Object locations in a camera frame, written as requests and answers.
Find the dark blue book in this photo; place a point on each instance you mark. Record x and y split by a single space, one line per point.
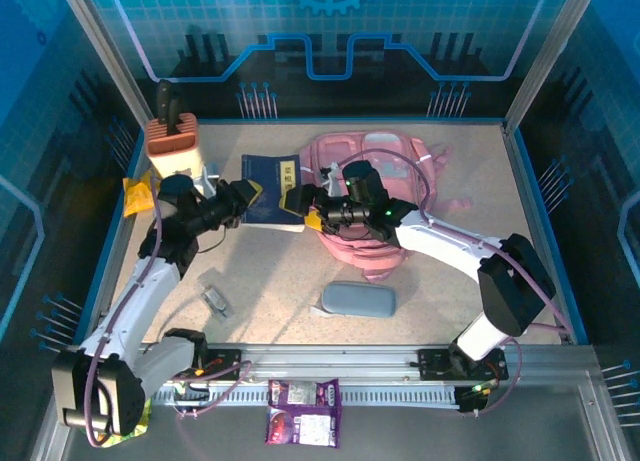
270 191

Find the pink student backpack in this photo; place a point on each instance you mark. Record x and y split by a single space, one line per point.
365 256

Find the grey pencil case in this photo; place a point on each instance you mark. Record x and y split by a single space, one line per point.
360 301

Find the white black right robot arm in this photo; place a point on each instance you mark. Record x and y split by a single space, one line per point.
450 246

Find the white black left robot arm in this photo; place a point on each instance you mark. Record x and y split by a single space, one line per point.
145 286

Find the yellow snack bag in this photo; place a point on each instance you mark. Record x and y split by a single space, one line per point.
137 196

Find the green chips bag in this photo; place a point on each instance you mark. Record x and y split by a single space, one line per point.
146 418

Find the beige knife block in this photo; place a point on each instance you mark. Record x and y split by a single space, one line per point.
182 156

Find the purple packet silver label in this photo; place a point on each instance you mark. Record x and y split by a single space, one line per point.
302 393

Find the purple packet red picture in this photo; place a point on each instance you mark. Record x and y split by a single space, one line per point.
302 426

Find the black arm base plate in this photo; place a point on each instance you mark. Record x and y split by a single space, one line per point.
432 363
227 361

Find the aluminium frame post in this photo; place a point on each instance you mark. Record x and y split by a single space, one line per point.
104 46
555 46

